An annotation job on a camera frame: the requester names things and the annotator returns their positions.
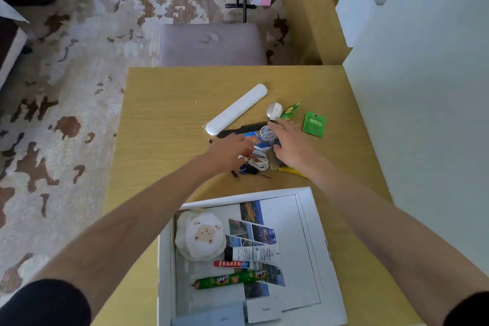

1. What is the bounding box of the key with black head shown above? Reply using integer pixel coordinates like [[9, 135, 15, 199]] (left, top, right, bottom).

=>
[[239, 163, 272, 180]]

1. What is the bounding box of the beige and brown patterned rug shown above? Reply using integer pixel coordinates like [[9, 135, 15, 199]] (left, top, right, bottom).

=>
[[0, 0, 304, 309]]

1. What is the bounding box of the grey-blue flat packet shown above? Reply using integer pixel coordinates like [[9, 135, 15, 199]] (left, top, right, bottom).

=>
[[172, 302, 247, 326]]

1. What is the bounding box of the white sheet with photos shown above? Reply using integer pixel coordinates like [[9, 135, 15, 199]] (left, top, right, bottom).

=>
[[180, 194, 321, 317]]

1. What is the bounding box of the large coiled white cable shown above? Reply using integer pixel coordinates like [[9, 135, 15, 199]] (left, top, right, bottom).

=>
[[246, 150, 270, 172]]

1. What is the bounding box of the person's right hand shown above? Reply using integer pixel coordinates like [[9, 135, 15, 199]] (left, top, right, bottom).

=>
[[267, 119, 328, 178]]

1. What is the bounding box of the small white box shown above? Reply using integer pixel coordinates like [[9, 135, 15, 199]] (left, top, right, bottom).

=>
[[244, 296, 283, 325]]

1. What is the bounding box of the yellow wooden bench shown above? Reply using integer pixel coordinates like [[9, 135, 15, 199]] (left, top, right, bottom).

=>
[[280, 0, 353, 66]]

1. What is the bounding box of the person's right forearm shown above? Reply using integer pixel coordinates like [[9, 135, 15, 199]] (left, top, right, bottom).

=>
[[311, 161, 489, 326]]

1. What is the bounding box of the white storage box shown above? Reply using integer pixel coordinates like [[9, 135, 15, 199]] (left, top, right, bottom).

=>
[[335, 0, 377, 48]]

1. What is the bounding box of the yellow flat packet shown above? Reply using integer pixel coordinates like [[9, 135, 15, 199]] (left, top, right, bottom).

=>
[[278, 166, 308, 180]]

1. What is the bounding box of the green and yellow sachet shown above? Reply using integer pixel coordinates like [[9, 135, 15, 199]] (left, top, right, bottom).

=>
[[281, 103, 301, 121]]

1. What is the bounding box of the black comb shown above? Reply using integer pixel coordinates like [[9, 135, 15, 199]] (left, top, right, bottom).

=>
[[216, 121, 270, 139]]

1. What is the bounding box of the white round earbud case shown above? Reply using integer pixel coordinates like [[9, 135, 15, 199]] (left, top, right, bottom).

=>
[[266, 102, 283, 121]]

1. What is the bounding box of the blue printed card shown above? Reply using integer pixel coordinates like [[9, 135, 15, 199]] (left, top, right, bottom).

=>
[[244, 131, 273, 151]]

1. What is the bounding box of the white cream tube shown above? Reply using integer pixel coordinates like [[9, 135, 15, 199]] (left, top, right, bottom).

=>
[[224, 244, 280, 265]]

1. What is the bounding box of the person's left hand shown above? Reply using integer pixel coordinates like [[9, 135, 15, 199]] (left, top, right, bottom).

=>
[[206, 133, 255, 176]]

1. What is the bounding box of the green square packet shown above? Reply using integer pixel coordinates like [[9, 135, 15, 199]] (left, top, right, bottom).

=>
[[302, 111, 328, 139]]

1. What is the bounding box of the dark wooden furniture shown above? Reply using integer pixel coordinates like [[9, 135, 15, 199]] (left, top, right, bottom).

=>
[[0, 16, 28, 90]]

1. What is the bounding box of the red and white tube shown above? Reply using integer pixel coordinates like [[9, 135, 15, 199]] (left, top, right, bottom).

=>
[[213, 260, 251, 270]]

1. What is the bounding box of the long white plastic case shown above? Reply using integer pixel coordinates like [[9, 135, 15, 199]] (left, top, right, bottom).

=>
[[205, 84, 268, 136]]

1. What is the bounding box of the open white cardboard box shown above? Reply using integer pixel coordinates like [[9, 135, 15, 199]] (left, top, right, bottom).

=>
[[157, 187, 348, 326]]

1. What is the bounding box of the person's left forearm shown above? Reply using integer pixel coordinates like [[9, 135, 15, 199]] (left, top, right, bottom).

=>
[[30, 154, 219, 319]]

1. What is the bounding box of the green wrapped sausage stick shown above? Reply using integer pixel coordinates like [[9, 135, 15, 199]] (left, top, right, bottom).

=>
[[193, 269, 267, 291]]

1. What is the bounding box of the small coiled white cable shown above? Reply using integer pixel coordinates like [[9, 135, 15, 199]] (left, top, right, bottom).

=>
[[260, 125, 278, 143]]

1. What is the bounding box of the grey-purple cushioned stool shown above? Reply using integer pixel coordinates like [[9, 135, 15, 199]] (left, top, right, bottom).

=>
[[158, 23, 268, 67]]

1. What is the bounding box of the white round sheep pouch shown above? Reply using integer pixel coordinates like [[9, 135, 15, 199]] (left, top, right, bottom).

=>
[[175, 210, 227, 262]]

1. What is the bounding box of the black sleeve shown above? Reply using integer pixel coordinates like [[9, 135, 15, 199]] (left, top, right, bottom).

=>
[[0, 279, 92, 326], [442, 291, 489, 326]]

